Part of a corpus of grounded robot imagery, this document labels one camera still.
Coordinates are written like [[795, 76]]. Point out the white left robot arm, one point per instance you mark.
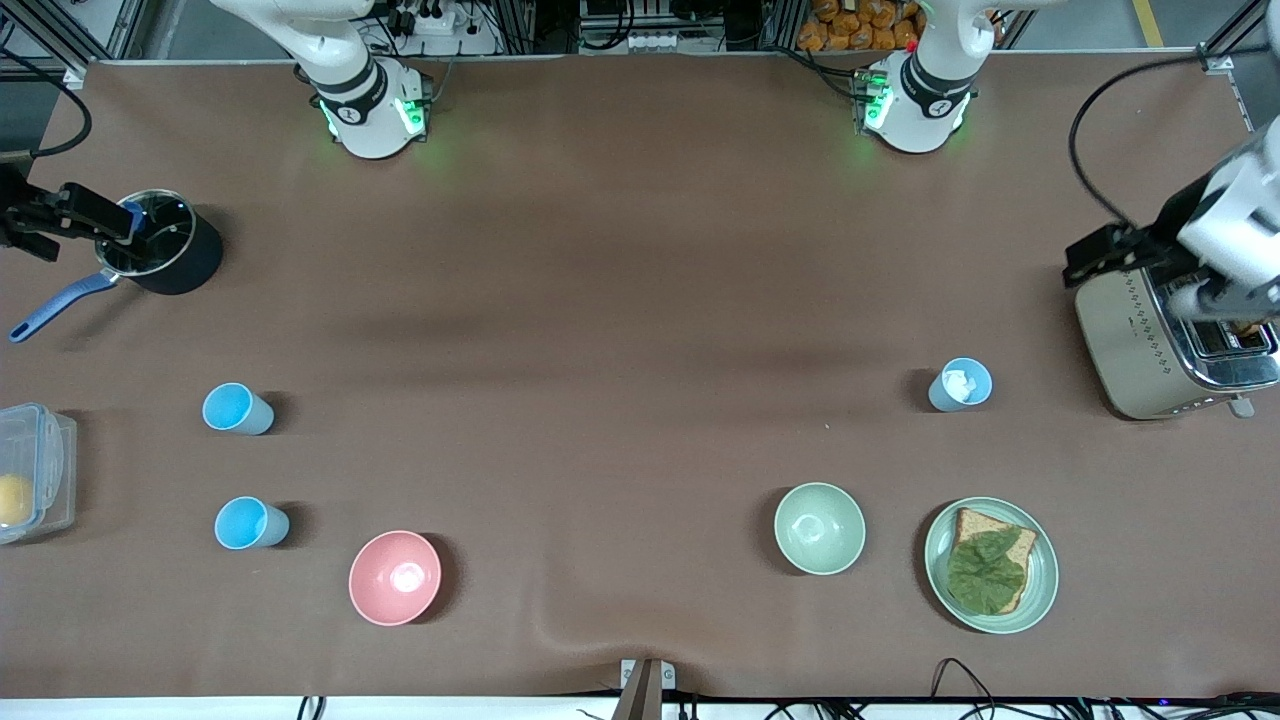
[[920, 110]]

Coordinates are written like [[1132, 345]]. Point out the brown bread slice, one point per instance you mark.
[[975, 523]]

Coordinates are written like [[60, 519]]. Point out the pink bowl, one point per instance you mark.
[[395, 578]]

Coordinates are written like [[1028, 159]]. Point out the bag of orange buns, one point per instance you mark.
[[860, 25]]

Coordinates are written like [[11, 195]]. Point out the green bowl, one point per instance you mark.
[[820, 528]]

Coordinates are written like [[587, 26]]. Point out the clear plastic container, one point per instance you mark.
[[55, 470]]

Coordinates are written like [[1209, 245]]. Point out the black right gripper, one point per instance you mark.
[[22, 215]]

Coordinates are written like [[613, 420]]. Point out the green lettuce leaf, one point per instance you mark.
[[985, 575]]

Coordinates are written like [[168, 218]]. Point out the glass pot lid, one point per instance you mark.
[[160, 250]]

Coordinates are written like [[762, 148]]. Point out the metal corner bracket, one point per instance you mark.
[[75, 77], [1218, 63]]

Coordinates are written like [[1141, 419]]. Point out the beige and chrome toaster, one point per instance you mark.
[[1125, 340]]

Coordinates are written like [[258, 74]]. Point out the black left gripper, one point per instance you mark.
[[1150, 243]]

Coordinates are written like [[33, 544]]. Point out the power strip with plugs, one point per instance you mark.
[[425, 20]]

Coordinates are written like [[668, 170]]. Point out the green plate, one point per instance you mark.
[[1045, 570]]

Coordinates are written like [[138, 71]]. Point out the metal table clamp bracket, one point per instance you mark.
[[647, 680]]

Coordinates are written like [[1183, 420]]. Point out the blue plastic cup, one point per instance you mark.
[[228, 408], [240, 523], [962, 385]]

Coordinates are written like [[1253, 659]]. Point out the brown table mat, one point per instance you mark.
[[640, 450]]

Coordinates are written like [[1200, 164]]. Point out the white power strip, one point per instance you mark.
[[660, 42]]

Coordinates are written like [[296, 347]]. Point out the orange fruit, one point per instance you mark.
[[14, 500]]

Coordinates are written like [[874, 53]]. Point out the aluminium frame post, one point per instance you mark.
[[1240, 25], [70, 30]]

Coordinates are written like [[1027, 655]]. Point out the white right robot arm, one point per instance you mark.
[[365, 110]]

